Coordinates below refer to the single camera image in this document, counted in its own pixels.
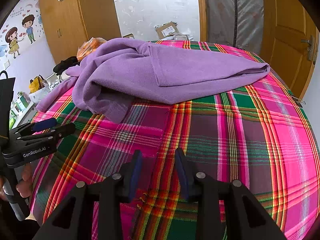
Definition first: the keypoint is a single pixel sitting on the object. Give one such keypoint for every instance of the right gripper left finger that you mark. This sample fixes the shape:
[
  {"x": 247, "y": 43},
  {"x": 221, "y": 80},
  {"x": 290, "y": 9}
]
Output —
[{"x": 73, "y": 217}]

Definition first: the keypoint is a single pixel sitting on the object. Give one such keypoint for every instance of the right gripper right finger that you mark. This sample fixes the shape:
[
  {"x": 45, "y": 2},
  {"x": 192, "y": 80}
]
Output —
[{"x": 223, "y": 206}]

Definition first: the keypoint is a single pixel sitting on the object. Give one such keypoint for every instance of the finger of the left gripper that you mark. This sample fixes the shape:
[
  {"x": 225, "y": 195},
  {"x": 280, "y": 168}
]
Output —
[
  {"x": 33, "y": 127},
  {"x": 55, "y": 133}
]

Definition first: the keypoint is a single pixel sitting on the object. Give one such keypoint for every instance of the purple fleece garment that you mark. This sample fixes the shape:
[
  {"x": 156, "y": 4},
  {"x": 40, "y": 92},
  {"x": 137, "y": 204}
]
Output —
[{"x": 107, "y": 80}]

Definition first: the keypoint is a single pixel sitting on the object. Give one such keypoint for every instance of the person's left hand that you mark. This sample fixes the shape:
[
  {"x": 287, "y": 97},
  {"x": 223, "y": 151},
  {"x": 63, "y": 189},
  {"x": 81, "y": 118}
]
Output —
[{"x": 24, "y": 186}]

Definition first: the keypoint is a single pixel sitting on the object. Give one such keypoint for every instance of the yellow bag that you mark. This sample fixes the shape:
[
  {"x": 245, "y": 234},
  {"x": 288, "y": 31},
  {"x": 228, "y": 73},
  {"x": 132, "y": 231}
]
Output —
[{"x": 36, "y": 84}]

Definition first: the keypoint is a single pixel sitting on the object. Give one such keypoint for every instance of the black clothing pile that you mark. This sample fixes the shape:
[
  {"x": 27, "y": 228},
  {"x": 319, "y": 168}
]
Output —
[{"x": 65, "y": 64}]

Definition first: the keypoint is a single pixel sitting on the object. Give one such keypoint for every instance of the pink plaid bed sheet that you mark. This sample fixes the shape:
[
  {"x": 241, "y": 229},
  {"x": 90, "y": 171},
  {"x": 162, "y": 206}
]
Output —
[{"x": 257, "y": 134}]

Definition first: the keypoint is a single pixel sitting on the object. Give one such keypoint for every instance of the bag of oranges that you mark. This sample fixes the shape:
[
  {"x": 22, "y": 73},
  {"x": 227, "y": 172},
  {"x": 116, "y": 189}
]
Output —
[{"x": 89, "y": 47}]

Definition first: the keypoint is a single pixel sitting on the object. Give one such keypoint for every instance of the wooden wardrobe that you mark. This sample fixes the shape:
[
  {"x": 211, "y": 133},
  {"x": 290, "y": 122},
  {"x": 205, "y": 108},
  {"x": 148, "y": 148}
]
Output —
[{"x": 69, "y": 23}]

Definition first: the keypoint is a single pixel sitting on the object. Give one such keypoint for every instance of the cardboard box with label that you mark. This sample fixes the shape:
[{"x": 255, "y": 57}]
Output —
[{"x": 166, "y": 30}]

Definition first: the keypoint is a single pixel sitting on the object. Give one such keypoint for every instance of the wooden door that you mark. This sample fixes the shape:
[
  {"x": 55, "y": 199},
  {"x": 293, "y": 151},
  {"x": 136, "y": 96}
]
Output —
[{"x": 290, "y": 43}]

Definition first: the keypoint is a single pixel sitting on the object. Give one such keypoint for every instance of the grey zippered fabric wardrobe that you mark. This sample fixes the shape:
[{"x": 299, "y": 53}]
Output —
[{"x": 237, "y": 23}]

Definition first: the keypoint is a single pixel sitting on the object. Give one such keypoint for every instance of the cartoon couple wall sticker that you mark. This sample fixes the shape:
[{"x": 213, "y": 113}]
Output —
[{"x": 13, "y": 37}]

